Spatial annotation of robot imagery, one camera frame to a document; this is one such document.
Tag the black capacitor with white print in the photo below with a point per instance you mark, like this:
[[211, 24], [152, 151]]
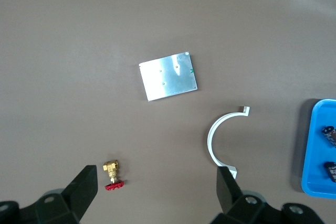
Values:
[[331, 171]]

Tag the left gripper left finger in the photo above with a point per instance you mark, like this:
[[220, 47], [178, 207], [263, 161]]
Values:
[[81, 192]]

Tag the white curved pipe bracket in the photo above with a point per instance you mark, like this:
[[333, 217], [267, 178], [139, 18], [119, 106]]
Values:
[[209, 140]]

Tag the blue plastic tray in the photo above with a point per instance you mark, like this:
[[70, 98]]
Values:
[[315, 155]]

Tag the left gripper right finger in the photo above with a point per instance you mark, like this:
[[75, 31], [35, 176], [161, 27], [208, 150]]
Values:
[[228, 195]]

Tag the dark brown cylindrical capacitor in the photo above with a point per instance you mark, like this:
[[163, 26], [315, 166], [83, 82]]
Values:
[[329, 134]]

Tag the silver metal plate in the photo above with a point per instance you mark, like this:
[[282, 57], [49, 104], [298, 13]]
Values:
[[168, 77]]

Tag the brown table cover sheet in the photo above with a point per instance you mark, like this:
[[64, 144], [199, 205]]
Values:
[[78, 51]]

